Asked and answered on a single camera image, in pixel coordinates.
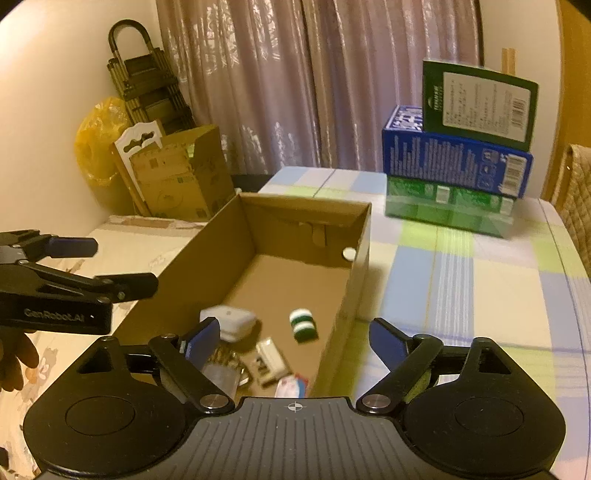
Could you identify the folded cardboard pieces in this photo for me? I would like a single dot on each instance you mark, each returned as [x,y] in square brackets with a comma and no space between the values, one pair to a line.
[180,176]

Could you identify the blue carton box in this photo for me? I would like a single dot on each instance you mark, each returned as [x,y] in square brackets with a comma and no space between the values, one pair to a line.
[410,152]

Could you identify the translucent plastic cup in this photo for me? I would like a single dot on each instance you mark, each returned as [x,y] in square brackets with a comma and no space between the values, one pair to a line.
[226,370]

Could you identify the person's left hand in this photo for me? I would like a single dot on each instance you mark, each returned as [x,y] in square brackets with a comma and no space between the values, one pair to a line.
[17,350]

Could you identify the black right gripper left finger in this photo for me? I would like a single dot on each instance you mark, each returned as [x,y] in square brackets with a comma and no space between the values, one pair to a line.
[175,364]

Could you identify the yellow plastic bag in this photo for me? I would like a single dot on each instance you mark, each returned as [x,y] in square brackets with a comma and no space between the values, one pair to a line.
[95,136]

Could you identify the checked tablecloth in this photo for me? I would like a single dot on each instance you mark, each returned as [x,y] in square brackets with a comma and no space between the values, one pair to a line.
[529,292]

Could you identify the beige quilted chair cover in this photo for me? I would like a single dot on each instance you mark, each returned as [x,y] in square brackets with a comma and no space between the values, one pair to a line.
[572,198]

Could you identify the dark green carton box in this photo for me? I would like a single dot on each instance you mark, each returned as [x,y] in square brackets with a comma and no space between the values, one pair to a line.
[479,103]

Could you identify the white rectangular box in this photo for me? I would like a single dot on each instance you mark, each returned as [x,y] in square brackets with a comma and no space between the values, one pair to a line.
[235,323]

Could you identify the small white packet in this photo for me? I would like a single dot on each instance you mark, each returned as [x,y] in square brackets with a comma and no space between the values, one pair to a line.
[291,386]

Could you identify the brown cardboard box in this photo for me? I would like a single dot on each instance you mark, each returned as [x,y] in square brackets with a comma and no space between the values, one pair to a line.
[271,255]

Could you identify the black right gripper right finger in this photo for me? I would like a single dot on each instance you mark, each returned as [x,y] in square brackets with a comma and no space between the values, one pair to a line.
[415,364]

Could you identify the white charger adapter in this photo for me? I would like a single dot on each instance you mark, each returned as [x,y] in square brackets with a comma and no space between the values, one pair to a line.
[270,365]

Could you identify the pink curtain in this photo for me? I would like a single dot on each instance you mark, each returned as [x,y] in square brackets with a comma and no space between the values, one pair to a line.
[309,83]

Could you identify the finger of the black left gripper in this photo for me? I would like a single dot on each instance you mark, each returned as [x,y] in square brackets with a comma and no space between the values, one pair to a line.
[118,288]
[70,247]

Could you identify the green white striped ball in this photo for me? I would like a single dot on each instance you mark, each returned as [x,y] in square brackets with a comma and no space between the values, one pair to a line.
[303,325]

